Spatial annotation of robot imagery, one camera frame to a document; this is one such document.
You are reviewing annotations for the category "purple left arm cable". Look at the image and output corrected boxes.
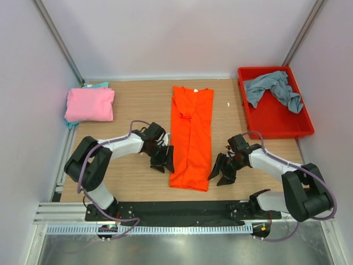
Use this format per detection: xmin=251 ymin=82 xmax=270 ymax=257
xmin=76 ymin=120 xmax=155 ymax=243

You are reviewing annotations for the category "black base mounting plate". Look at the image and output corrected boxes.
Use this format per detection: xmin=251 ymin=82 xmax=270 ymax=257
xmin=84 ymin=200 xmax=282 ymax=227

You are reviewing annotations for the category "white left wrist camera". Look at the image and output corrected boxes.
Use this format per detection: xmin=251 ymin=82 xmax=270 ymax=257
xmin=158 ymin=132 xmax=171 ymax=146

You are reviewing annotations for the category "white slotted cable duct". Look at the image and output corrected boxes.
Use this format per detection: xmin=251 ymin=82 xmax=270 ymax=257
xmin=46 ymin=223 xmax=253 ymax=235

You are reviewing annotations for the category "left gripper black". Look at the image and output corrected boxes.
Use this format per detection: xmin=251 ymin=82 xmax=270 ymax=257
xmin=145 ymin=144 xmax=174 ymax=173

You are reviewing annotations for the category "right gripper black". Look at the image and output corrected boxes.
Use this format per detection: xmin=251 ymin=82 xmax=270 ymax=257
xmin=208 ymin=152 xmax=246 ymax=186

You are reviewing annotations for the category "grey crumpled t-shirt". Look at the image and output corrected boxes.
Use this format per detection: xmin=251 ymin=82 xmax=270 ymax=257
xmin=243 ymin=71 xmax=304 ymax=114

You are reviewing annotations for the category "red plastic bin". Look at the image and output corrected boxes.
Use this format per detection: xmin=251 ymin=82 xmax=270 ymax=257
xmin=238 ymin=66 xmax=314 ymax=139

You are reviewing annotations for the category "aluminium front frame rail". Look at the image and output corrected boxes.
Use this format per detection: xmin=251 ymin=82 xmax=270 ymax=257
xmin=33 ymin=199 xmax=336 ymax=225

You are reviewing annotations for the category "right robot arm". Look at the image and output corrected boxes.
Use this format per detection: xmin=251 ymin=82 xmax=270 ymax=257
xmin=208 ymin=134 xmax=337 ymax=222

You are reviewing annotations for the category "orange t-shirt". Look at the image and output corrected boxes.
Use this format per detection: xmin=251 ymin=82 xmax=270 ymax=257
xmin=169 ymin=86 xmax=214 ymax=192

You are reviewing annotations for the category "teal folded t-shirt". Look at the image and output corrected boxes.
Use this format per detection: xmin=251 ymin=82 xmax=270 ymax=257
xmin=64 ymin=81 xmax=110 ymax=129

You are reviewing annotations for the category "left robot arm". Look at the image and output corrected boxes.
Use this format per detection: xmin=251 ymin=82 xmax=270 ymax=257
xmin=64 ymin=122 xmax=174 ymax=221

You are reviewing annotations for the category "pink folded t-shirt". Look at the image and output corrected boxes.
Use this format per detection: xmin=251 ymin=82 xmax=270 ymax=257
xmin=64 ymin=87 xmax=115 ymax=123

